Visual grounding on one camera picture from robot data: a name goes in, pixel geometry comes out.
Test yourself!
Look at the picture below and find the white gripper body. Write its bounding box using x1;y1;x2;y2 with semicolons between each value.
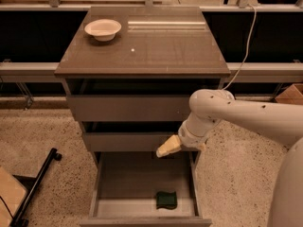
178;113;212;148

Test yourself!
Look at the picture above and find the green sponge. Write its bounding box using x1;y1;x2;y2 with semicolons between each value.
156;191;178;210

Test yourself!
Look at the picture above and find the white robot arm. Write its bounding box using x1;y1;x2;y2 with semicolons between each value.
156;89;303;227

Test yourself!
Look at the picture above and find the bottom grey open drawer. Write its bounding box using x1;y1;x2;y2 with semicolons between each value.
80;151;212;227

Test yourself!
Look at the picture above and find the grey drawer cabinet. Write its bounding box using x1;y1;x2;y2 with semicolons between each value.
54;5;231;227

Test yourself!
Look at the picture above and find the middle grey drawer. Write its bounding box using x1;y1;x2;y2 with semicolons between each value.
82;121;182;152

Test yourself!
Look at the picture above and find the top grey drawer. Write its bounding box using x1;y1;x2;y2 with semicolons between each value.
64;79;219;122

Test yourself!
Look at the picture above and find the wooden crate at right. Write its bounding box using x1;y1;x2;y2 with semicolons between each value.
276;83;303;105

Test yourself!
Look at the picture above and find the white bowl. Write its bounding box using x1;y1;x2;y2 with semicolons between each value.
84;19;121;42

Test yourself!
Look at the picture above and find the wooden board lower left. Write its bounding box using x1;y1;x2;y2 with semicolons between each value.
0;166;27;227

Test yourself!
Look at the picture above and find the black metal stand leg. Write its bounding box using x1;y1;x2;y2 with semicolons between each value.
9;148;62;227

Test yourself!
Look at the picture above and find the white cable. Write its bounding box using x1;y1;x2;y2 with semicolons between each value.
222;4;258;91

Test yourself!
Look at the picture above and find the grey metal rail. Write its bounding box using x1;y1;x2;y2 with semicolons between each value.
0;62;303;83

